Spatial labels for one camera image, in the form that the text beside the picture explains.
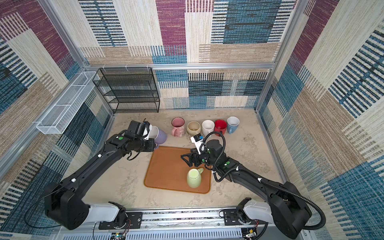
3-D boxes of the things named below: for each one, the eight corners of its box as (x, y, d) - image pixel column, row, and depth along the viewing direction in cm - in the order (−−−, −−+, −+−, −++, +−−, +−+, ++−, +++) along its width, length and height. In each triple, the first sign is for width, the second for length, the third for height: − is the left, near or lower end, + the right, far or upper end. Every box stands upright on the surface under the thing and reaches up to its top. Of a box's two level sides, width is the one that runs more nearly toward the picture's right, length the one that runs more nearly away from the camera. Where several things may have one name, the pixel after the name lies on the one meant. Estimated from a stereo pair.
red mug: (213, 136, 107) (215, 128, 99) (212, 127, 112) (214, 119, 104) (225, 136, 107) (227, 128, 99) (223, 127, 112) (225, 119, 104)
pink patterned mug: (172, 142, 105) (170, 131, 95) (173, 127, 112) (172, 116, 103) (185, 142, 105) (184, 131, 95) (185, 127, 112) (185, 116, 103)
